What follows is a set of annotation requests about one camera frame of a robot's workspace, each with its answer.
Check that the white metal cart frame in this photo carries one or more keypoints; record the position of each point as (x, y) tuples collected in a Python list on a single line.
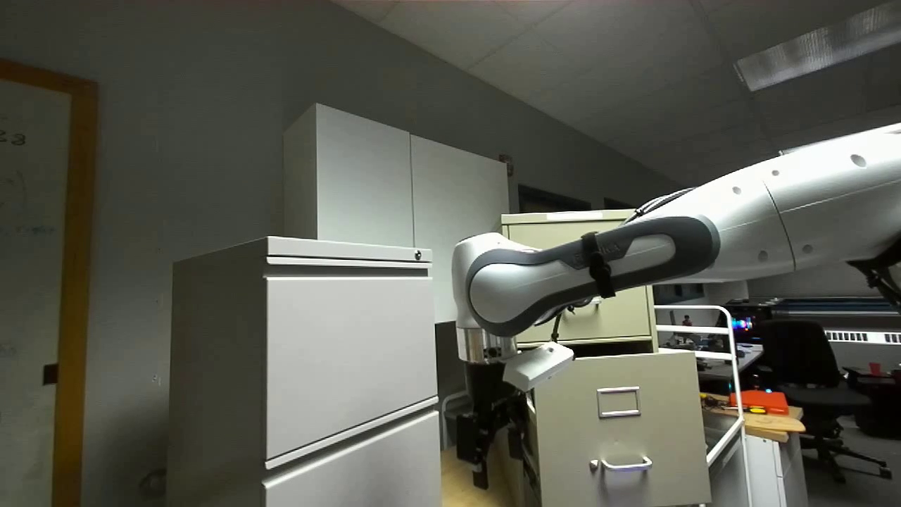
[(723, 377)]

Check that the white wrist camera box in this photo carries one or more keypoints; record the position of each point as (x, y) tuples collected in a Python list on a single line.
[(540, 366)]

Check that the beige metal filing cabinet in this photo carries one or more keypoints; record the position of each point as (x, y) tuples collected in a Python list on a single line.
[(602, 326)]

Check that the ceiling light panel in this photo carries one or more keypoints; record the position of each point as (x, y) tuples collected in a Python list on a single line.
[(818, 46)]

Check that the orange box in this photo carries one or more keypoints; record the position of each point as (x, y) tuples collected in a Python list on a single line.
[(765, 402)]

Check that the black office chair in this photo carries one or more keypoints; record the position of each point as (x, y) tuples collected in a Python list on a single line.
[(807, 377)]

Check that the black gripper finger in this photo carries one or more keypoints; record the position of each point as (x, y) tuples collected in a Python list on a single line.
[(479, 454), (509, 442)]

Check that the grey lab equipment rack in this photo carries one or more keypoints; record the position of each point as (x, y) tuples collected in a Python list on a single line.
[(847, 326)]

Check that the tall white cabinet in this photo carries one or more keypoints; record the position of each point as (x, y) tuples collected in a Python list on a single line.
[(395, 180)]

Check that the wood-framed whiteboard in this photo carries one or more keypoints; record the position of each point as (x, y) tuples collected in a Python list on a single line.
[(47, 283)]

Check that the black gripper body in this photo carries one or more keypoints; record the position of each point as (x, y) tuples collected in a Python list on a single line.
[(489, 384)]

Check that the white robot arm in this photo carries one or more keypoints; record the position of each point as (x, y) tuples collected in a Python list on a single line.
[(749, 221)]

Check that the grey lateral file cabinet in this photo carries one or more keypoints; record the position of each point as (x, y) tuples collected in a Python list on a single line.
[(319, 377)]

